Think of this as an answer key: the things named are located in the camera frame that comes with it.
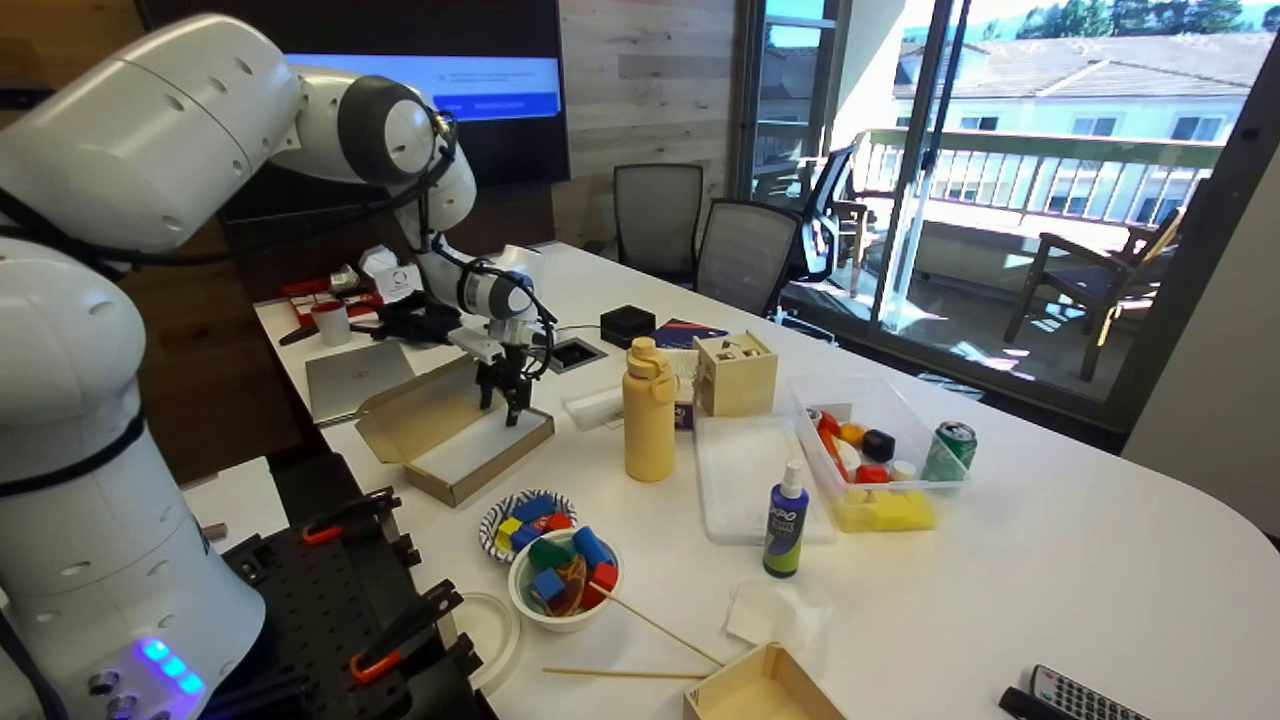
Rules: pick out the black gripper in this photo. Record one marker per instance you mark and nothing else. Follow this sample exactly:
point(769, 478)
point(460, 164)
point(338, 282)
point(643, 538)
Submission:
point(505, 368)

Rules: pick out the white item with logo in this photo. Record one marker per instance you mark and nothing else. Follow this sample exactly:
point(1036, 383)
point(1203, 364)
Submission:
point(387, 278)

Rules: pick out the black remote control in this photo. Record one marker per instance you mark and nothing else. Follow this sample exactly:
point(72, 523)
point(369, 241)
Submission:
point(1075, 696)

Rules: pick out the black mounting plate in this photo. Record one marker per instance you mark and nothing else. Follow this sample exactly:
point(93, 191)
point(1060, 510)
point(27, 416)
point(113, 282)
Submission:
point(315, 603)

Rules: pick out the black orange clamp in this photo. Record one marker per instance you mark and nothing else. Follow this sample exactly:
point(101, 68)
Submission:
point(406, 629)
point(348, 518)

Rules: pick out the blue striped cloth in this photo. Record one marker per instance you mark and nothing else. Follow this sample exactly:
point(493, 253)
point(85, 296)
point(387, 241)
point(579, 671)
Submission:
point(496, 525)

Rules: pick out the wall TV screen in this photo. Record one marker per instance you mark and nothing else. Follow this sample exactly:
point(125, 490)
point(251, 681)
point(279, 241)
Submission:
point(522, 147)

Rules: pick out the clear plastic tray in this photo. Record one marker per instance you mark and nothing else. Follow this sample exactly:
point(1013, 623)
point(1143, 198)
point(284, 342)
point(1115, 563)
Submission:
point(743, 467)

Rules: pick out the thin wooden stick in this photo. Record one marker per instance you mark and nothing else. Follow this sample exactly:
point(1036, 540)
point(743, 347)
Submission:
point(663, 629)
point(613, 671)

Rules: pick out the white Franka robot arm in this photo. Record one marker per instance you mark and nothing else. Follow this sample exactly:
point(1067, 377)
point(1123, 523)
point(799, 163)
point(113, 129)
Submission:
point(83, 401)

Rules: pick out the black bag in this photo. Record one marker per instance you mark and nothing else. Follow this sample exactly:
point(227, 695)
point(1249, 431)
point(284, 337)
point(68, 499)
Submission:
point(413, 321)

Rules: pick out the black framed phone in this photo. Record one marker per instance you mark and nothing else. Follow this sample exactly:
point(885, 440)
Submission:
point(579, 354)

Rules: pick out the yellow sponge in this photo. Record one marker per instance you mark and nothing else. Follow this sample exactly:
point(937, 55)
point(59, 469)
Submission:
point(880, 510)

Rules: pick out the balcony railing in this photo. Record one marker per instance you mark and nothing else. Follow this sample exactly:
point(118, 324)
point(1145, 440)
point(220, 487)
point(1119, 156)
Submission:
point(1043, 180)

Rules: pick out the wooden box with holes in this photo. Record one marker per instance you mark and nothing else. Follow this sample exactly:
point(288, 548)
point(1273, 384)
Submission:
point(734, 377)

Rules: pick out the wooden patio chair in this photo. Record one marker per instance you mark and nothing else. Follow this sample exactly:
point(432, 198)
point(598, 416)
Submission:
point(1082, 272)

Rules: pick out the grey mesh office chair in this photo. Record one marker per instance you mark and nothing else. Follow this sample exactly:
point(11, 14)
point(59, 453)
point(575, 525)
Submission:
point(657, 214)
point(744, 253)

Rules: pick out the white bowl with blocks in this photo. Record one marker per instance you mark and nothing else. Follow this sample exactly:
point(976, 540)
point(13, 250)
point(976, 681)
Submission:
point(527, 603)

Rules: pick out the white paper roll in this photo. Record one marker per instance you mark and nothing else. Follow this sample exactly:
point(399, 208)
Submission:
point(594, 407)

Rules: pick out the red and white box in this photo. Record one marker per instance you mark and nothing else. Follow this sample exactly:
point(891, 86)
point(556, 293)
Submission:
point(305, 300)

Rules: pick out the wooden tray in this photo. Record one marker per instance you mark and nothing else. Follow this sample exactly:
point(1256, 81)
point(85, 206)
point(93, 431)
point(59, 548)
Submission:
point(761, 695)

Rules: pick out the red toy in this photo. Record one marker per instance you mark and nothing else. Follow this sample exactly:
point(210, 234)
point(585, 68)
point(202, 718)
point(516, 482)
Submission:
point(828, 431)

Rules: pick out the blue and red book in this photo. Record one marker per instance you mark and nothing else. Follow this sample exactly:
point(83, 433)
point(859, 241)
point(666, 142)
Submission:
point(685, 334)

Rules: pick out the green can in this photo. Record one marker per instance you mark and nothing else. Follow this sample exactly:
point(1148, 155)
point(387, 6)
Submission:
point(948, 453)

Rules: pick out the blue glue bottle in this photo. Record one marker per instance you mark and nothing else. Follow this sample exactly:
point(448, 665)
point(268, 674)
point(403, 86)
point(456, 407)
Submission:
point(787, 525)

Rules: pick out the yellow bottle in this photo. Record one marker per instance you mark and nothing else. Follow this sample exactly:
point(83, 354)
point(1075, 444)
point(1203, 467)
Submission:
point(648, 421)

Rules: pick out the silver laptop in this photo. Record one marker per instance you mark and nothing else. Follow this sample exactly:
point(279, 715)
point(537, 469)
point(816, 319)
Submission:
point(342, 377)

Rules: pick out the black office chair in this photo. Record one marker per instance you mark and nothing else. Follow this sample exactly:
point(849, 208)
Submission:
point(828, 214)

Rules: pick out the small black box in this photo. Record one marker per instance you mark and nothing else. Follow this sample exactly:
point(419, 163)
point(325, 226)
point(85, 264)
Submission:
point(625, 324)

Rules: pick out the clear plastic container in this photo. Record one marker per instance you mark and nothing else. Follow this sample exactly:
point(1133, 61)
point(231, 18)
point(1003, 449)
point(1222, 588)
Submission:
point(816, 467)

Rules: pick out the small white cup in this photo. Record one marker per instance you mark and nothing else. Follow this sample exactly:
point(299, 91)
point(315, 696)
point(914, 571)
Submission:
point(335, 324)

